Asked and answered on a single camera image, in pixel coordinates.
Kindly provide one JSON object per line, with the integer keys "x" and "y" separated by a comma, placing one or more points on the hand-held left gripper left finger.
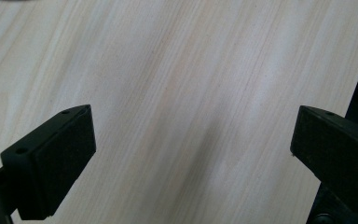
{"x": 48, "y": 166}

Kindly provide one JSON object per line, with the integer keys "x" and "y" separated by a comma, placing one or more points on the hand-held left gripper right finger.
{"x": 338, "y": 149}

